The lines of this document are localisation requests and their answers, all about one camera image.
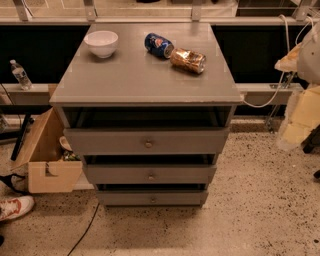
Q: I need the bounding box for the grey metal ledge beam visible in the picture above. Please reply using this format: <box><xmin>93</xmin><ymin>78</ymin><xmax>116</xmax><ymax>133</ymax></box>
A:
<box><xmin>0</xmin><ymin>83</ymin><xmax>303</xmax><ymax>105</ymax></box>

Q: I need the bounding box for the gold crushed can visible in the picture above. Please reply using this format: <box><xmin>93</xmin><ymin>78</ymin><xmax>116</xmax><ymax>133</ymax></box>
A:
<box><xmin>170</xmin><ymin>48</ymin><xmax>206</xmax><ymax>74</ymax></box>

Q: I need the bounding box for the wooden box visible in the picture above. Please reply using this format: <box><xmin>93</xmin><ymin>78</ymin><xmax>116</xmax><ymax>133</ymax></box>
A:
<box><xmin>12</xmin><ymin>108</ymin><xmax>82</xmax><ymax>193</ymax></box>

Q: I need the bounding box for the grey top drawer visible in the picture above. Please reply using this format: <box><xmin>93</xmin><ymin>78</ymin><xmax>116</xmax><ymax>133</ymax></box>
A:
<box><xmin>64</xmin><ymin>129</ymin><xmax>229</xmax><ymax>155</ymax></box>

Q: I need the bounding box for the black floor cable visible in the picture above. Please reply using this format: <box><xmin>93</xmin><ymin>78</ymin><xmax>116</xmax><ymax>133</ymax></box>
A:
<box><xmin>66</xmin><ymin>203</ymin><xmax>101</xmax><ymax>256</ymax></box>

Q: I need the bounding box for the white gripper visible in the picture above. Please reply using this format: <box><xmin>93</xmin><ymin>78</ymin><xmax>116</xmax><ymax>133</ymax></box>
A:
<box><xmin>276</xmin><ymin>84</ymin><xmax>320</xmax><ymax>151</ymax></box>

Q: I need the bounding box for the grey bottom drawer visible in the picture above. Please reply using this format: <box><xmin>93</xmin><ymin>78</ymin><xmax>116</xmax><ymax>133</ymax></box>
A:
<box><xmin>97</xmin><ymin>191</ymin><xmax>208</xmax><ymax>206</ymax></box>

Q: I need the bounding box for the black strap on floor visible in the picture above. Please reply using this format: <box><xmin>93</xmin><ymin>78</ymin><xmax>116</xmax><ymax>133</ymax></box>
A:
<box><xmin>0</xmin><ymin>173</ymin><xmax>31</xmax><ymax>197</ymax></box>

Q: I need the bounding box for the white ceramic bowl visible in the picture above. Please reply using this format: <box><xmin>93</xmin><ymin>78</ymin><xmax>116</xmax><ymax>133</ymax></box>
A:
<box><xmin>84</xmin><ymin>30</ymin><xmax>119</xmax><ymax>58</ymax></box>

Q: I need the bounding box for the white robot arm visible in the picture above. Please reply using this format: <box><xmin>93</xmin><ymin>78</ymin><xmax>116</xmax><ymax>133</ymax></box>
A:
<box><xmin>275</xmin><ymin>22</ymin><xmax>320</xmax><ymax>150</ymax></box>

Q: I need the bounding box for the white red sneaker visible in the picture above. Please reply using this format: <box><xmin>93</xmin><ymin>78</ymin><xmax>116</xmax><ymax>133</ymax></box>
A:
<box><xmin>0</xmin><ymin>196</ymin><xmax>35</xmax><ymax>221</ymax></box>

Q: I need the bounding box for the blue soda can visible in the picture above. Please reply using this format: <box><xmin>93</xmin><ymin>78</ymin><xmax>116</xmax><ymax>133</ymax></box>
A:
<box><xmin>144</xmin><ymin>33</ymin><xmax>174</xmax><ymax>59</ymax></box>

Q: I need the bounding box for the grey drawer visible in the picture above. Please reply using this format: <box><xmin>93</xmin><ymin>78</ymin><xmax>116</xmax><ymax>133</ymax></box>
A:
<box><xmin>97</xmin><ymin>191</ymin><xmax>208</xmax><ymax>206</ymax></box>
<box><xmin>64</xmin><ymin>129</ymin><xmax>229</xmax><ymax>155</ymax></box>
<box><xmin>84</xmin><ymin>165</ymin><xmax>216</xmax><ymax>184</ymax></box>

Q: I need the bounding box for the white hanging cable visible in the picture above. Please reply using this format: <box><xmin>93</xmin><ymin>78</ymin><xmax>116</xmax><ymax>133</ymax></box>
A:
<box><xmin>242</xmin><ymin>14</ymin><xmax>316</xmax><ymax>109</ymax></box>

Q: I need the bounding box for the grey drawer cabinet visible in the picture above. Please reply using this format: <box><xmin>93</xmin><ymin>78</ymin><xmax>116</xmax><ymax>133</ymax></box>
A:
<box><xmin>50</xmin><ymin>23</ymin><xmax>241</xmax><ymax>195</ymax></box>

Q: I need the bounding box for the clear plastic water bottle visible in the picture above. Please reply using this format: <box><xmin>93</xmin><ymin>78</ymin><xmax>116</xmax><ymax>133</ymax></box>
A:
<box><xmin>10</xmin><ymin>59</ymin><xmax>32</xmax><ymax>91</ymax></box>

